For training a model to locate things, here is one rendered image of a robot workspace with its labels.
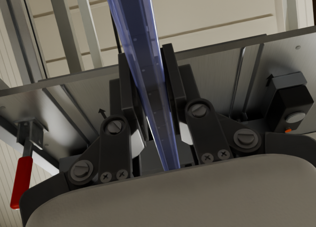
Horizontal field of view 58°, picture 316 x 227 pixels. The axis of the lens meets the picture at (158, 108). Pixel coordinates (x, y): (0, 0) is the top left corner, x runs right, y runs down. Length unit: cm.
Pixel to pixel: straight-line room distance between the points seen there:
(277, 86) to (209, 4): 253
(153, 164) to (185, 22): 250
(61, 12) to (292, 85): 52
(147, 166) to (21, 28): 34
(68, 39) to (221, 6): 231
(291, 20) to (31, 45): 79
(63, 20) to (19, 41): 15
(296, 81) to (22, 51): 46
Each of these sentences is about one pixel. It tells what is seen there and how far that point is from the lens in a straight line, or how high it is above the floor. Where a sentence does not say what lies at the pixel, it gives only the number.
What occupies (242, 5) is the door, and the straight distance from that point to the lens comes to 292.
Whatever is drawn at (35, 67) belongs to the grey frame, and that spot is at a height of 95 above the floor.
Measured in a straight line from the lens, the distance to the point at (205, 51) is 32.
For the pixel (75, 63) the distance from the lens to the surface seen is 70.
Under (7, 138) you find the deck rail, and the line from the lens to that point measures 41.
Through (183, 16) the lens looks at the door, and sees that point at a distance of 287.
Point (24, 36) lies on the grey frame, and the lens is 59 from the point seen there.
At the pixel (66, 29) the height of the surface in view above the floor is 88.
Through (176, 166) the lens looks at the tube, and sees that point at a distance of 24.
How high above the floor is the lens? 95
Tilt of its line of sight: 12 degrees up
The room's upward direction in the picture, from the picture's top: 168 degrees clockwise
